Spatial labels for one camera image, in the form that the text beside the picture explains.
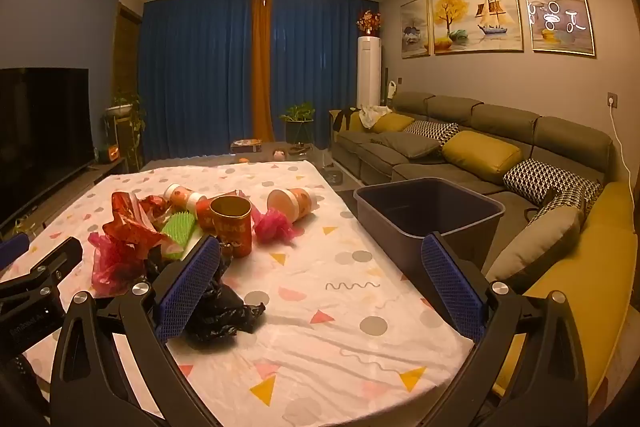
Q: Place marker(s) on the red gold flower decoration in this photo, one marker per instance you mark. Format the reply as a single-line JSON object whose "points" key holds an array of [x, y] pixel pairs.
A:
{"points": [[370, 22]]}

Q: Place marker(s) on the white cloth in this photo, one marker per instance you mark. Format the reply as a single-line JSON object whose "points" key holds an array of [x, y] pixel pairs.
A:
{"points": [[374, 114]]}

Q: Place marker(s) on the wooden door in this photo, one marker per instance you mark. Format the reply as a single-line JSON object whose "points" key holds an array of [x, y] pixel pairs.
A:
{"points": [[127, 57]]}

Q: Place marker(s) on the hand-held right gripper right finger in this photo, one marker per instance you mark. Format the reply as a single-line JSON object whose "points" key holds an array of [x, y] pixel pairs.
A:
{"points": [[452, 287]]}

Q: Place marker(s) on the grey plastic bin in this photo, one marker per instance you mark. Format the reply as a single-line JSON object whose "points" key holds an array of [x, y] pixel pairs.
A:
{"points": [[395, 227]]}

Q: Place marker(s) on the red foil bag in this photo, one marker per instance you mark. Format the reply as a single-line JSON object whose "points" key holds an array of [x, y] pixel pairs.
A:
{"points": [[130, 212]]}

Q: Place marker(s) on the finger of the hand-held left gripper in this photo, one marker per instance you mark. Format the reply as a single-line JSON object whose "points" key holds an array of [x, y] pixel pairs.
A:
{"points": [[12, 249], [55, 259]]}

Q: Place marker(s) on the pink plastic bag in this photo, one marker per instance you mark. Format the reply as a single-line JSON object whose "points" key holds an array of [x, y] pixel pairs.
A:
{"points": [[117, 262]]}

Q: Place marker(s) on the small yellow pillow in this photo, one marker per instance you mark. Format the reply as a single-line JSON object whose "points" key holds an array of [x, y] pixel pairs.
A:
{"points": [[392, 123]]}

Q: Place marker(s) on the trailing plant on stand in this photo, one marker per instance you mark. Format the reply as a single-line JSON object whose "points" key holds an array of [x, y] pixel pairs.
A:
{"points": [[125, 107]]}

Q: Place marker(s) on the green foam fruit net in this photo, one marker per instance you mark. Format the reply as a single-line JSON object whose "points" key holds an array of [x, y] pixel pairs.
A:
{"points": [[180, 234]]}

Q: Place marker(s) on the large yellow pillow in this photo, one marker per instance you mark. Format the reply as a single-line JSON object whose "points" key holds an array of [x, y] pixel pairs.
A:
{"points": [[480, 151]]}

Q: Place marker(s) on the small grey landscape painting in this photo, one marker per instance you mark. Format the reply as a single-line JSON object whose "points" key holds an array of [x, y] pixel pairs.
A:
{"points": [[415, 29]]}

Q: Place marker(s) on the dark television cabinet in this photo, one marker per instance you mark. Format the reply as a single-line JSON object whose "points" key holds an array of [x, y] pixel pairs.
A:
{"points": [[107, 169]]}

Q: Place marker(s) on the sailing ship tree painting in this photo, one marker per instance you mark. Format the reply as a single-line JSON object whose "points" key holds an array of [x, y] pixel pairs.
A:
{"points": [[475, 14]]}

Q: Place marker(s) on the white standing air conditioner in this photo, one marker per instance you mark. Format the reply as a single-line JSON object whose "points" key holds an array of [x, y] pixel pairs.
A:
{"points": [[368, 72]]}

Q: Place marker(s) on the small grey floor dish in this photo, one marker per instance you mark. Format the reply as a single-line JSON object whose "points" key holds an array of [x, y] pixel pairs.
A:
{"points": [[333, 176]]}

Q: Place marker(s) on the red gold-rimmed can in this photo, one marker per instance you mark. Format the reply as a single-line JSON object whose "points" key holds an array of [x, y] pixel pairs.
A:
{"points": [[235, 237]]}

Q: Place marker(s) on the wall socket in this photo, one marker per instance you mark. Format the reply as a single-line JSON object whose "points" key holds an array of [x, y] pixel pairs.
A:
{"points": [[612, 100]]}

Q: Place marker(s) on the black plastic bag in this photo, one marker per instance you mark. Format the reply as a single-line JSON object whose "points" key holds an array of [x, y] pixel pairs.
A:
{"points": [[225, 312]]}

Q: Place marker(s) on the black garment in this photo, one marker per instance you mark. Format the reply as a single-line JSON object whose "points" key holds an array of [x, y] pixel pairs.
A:
{"points": [[346, 119]]}

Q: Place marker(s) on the patterned white tablecloth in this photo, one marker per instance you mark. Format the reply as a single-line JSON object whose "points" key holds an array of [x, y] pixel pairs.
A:
{"points": [[325, 257]]}

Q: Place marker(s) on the round dark tray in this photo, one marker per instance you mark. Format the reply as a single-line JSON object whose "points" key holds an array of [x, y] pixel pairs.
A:
{"points": [[301, 150]]}

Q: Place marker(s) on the black flat television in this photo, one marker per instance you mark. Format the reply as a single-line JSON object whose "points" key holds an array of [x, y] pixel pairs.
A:
{"points": [[40, 132]]}

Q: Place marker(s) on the black white patterned pillow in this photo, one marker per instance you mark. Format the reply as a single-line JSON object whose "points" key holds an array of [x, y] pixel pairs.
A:
{"points": [[535, 179], [570, 204], [432, 132]]}

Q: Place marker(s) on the orange curtain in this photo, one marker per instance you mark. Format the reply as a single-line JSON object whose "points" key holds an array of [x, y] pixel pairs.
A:
{"points": [[261, 67]]}

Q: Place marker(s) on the grey fabric sofa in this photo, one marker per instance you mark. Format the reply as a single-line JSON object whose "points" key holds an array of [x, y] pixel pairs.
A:
{"points": [[500, 117]]}

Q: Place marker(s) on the pink mesh net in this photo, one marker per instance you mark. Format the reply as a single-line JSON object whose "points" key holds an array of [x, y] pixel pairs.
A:
{"points": [[274, 227]]}

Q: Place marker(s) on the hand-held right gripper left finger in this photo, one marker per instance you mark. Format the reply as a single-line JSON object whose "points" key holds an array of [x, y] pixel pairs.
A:
{"points": [[187, 287]]}

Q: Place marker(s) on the dark coffee table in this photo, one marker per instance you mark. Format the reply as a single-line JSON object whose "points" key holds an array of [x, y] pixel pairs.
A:
{"points": [[200, 159]]}

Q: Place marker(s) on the gold ribbon scrap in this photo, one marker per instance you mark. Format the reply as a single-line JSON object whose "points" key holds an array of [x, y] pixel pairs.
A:
{"points": [[22, 224]]}

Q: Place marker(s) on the large grey pillow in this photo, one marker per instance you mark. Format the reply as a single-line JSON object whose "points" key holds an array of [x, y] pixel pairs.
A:
{"points": [[535, 247]]}

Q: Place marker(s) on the flat grey pillow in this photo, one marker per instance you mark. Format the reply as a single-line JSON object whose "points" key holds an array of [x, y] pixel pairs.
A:
{"points": [[407, 146]]}

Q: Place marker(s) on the glossy grey framed painting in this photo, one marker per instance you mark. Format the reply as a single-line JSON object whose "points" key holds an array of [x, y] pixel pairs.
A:
{"points": [[557, 9]]}

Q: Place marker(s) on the blue curtain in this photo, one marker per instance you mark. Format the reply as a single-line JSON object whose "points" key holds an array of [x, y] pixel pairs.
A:
{"points": [[320, 67], [195, 77]]}

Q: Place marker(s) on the potted plant dark pot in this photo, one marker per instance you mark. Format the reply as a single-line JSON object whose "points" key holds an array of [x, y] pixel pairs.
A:
{"points": [[299, 124]]}

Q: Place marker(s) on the white handheld vacuum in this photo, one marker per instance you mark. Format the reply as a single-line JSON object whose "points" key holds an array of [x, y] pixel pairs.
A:
{"points": [[392, 89]]}

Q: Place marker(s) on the orange paper cup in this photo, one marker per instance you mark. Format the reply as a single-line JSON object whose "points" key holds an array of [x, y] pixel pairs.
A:
{"points": [[300, 204], [187, 197], [204, 213]]}

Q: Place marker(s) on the flat snack box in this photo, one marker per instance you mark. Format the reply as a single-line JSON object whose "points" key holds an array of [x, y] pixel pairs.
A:
{"points": [[246, 145]]}

